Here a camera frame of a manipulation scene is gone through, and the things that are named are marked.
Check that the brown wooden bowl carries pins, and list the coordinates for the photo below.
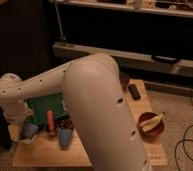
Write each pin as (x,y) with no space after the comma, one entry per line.
(154,132)

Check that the green plastic tray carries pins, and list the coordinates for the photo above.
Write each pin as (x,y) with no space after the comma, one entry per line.
(41,105)

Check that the black remote control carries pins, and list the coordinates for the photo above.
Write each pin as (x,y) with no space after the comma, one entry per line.
(134,92)

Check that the orange carrot toy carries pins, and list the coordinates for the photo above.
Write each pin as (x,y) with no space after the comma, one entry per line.
(50,121)

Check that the dark brown pinecone item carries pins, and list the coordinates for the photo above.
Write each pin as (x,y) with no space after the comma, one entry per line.
(65,124)

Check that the blue plastic cup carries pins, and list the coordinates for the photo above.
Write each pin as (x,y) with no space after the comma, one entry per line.
(64,137)

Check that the metal pole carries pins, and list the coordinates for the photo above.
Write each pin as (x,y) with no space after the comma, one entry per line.
(62,36)

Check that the white paper cup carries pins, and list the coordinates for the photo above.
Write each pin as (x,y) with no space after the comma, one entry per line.
(29,141)

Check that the dark purple bowl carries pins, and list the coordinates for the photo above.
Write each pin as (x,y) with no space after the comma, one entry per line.
(124,79)

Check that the black handle on ledge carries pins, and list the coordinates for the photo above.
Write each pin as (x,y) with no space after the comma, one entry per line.
(165,59)

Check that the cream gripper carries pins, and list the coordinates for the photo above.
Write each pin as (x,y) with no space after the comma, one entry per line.
(15,131)

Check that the yellow banana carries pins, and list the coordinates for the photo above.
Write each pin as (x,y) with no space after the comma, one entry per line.
(151,123)

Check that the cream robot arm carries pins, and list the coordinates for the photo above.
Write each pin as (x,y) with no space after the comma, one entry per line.
(95,101)

